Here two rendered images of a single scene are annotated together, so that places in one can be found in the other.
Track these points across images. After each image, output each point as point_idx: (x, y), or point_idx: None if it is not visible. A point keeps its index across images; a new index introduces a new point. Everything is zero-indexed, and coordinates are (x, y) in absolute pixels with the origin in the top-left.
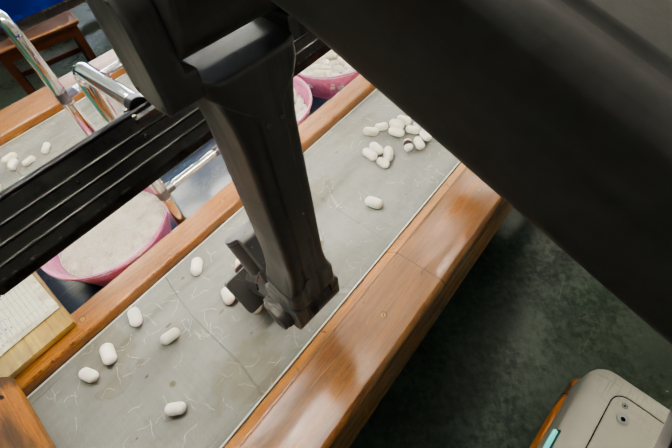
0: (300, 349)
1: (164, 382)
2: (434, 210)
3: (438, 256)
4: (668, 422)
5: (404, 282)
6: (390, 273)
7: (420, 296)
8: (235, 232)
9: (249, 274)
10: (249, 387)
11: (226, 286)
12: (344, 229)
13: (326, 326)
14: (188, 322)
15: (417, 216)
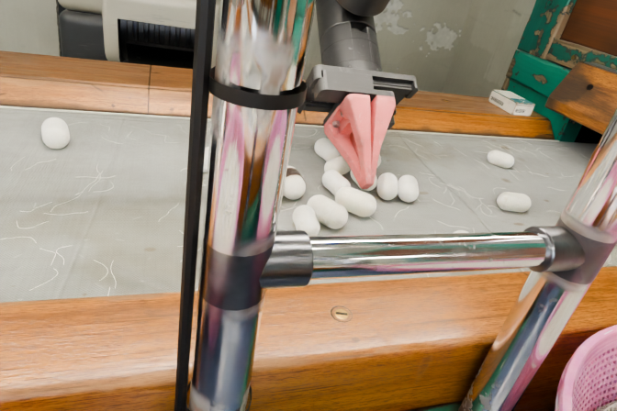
0: None
1: (518, 185)
2: (30, 75)
3: (118, 68)
4: (140, 44)
5: (185, 78)
6: (185, 85)
7: (187, 71)
8: None
9: (377, 62)
10: (409, 140)
11: (416, 79)
12: (150, 153)
13: (297, 118)
14: (482, 210)
15: (46, 102)
